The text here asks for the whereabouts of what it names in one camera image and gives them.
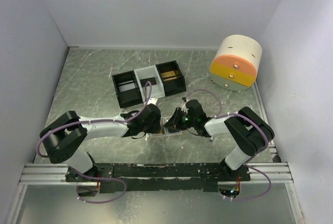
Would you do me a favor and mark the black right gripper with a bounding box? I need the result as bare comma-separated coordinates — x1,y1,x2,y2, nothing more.
164,108,197,131

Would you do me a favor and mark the beige leather card holder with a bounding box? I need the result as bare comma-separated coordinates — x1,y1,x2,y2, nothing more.
149,117,183,138

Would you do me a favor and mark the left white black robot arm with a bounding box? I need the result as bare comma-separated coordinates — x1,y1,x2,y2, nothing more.
36,104,161,182

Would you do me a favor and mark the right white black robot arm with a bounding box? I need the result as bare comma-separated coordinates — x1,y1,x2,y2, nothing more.
164,99,275,181

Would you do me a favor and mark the white card in bin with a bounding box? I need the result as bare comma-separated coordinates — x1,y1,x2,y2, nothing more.
119,80,136,92

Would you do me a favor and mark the black card in bin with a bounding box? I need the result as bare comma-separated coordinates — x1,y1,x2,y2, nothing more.
140,77,157,87

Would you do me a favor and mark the gold card in bin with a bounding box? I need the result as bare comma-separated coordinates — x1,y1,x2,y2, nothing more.
161,70,179,82

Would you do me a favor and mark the black right tray bin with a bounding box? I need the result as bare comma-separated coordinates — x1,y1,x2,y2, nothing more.
156,60,186,96

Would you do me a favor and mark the black tray bin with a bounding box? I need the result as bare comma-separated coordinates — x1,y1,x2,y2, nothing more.
112,70,143,108
156,60,186,96

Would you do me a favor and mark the black left tray bin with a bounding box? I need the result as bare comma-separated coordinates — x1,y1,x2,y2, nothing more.
112,70,143,108

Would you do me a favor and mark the white middle tray bin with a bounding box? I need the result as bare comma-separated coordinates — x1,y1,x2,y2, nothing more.
133,65,166,103

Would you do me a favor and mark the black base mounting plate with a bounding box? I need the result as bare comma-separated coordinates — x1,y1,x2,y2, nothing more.
65,163,250,193

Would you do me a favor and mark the cream round drawer cabinet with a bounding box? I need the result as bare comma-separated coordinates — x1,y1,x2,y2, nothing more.
209,34,263,91

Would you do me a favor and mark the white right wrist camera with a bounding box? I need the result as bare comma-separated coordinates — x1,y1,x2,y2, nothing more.
181,97,188,113

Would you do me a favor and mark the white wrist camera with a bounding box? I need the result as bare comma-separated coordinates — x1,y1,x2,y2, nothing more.
181,97,188,113
147,98,158,106

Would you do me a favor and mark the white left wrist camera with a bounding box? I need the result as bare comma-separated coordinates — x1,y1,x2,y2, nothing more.
147,98,158,106

